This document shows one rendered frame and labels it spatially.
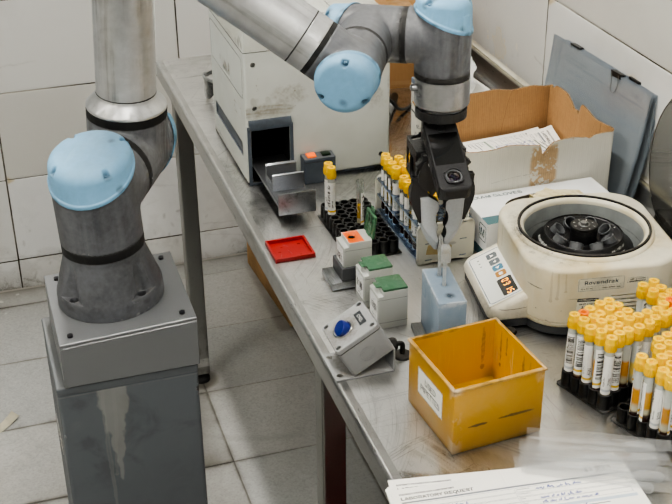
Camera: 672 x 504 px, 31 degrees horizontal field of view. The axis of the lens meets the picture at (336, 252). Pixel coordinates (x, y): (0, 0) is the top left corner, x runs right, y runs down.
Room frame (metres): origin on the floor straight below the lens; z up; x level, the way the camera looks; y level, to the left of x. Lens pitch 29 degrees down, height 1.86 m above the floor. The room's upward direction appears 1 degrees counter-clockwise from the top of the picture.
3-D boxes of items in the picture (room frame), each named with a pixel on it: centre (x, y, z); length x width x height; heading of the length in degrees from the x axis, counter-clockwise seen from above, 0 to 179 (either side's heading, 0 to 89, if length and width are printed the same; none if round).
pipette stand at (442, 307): (1.50, -0.15, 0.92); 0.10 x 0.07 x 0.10; 9
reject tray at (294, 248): (1.79, 0.08, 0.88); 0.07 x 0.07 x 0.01; 17
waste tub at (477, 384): (1.33, -0.18, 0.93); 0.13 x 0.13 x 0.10; 22
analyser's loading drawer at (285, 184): (1.98, 0.10, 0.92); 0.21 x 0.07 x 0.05; 17
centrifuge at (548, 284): (1.64, -0.36, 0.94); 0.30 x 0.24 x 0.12; 98
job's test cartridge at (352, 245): (1.69, -0.03, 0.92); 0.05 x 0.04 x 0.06; 108
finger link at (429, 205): (1.55, -0.13, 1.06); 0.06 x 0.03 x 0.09; 9
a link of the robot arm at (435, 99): (1.55, -0.14, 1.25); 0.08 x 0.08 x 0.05
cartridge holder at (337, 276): (1.69, -0.03, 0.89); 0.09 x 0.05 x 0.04; 108
